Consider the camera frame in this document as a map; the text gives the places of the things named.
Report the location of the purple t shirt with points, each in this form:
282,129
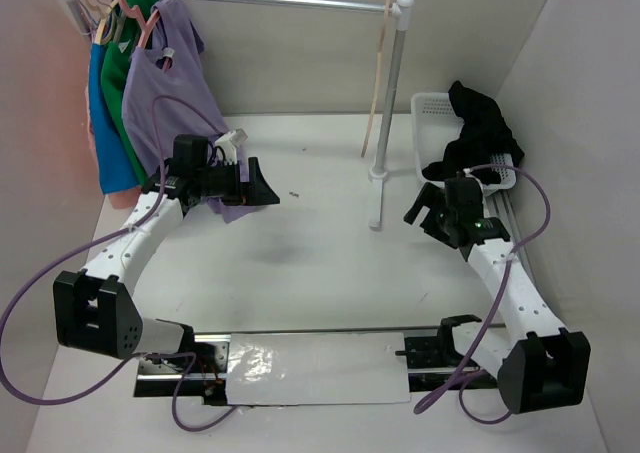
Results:
157,106

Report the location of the green t shirt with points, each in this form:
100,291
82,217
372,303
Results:
114,75

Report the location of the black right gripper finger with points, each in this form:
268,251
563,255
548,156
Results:
428,197
431,226

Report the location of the beige hanger on rack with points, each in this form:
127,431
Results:
105,21

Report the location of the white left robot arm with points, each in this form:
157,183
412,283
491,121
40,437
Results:
94,307

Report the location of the pink hanger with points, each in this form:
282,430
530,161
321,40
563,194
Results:
143,28

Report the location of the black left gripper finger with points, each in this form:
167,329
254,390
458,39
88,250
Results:
259,195
256,177

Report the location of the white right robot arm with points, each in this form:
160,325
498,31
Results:
537,362

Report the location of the beige wooden hanger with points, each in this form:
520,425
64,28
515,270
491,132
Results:
377,78

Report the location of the white plastic basket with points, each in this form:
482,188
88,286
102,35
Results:
434,126

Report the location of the white base cover plate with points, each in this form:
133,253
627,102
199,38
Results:
316,369

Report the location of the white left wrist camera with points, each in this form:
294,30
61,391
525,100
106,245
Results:
228,146

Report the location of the blue t shirt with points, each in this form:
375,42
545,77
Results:
116,174

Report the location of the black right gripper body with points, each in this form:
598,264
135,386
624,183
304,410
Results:
446,216

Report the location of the black t shirt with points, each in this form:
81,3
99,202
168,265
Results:
484,133

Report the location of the silver clothes rack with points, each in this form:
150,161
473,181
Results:
399,11

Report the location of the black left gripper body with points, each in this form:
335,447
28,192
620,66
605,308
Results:
223,182

